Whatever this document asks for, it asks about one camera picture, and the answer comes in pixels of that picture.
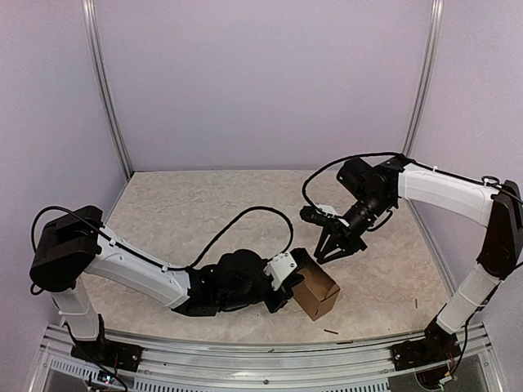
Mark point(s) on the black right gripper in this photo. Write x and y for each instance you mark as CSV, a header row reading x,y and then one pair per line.
x,y
347,239

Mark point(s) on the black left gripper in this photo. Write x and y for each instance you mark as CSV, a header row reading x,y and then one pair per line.
x,y
287,295

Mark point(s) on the brown cardboard box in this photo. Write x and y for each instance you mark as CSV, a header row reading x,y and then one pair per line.
x,y
317,293

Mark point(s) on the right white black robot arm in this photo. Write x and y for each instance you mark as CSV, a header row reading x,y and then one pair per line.
x,y
486,211

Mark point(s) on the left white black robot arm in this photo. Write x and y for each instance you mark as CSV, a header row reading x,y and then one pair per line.
x,y
78,243

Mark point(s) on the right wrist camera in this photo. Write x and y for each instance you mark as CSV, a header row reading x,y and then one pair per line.
x,y
321,215

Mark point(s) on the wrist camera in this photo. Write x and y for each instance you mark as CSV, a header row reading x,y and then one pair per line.
x,y
284,265
321,215

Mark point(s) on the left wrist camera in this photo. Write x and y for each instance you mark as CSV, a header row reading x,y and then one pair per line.
x,y
284,265

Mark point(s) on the front aluminium frame rail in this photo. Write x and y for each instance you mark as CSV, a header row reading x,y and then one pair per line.
x,y
177,365

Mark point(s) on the right aluminium corner post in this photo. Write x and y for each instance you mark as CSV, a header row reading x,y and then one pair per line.
x,y
424,79

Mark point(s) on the aluminium corner post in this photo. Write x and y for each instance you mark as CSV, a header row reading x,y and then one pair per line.
x,y
102,81
424,79

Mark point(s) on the left aluminium corner post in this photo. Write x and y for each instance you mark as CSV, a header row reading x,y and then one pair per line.
x,y
102,81

